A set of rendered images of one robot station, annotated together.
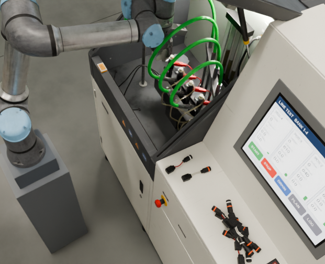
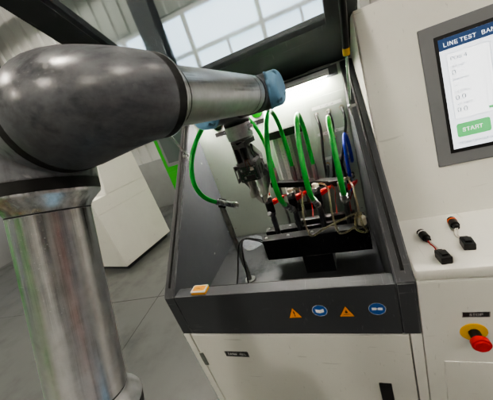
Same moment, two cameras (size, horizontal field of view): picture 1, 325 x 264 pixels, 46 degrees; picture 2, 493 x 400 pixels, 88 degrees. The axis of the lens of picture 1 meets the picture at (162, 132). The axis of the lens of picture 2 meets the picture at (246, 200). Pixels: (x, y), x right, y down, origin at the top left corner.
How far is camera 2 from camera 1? 1.15 m
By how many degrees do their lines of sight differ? 45
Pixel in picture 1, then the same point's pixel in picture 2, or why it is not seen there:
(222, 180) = (477, 215)
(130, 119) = (306, 286)
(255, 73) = (383, 67)
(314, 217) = not seen: outside the picture
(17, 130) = not seen: outside the picture
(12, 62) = (59, 278)
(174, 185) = (483, 261)
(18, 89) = (113, 373)
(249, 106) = (411, 101)
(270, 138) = (475, 89)
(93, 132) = not seen: outside the picture
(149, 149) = (376, 280)
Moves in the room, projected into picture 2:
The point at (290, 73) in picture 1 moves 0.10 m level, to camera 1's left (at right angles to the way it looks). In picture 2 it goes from (424, 11) to (408, 13)
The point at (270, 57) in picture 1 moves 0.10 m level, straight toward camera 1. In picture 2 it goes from (387, 32) to (424, 14)
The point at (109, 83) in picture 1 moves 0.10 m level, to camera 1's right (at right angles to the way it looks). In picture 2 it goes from (229, 290) to (252, 270)
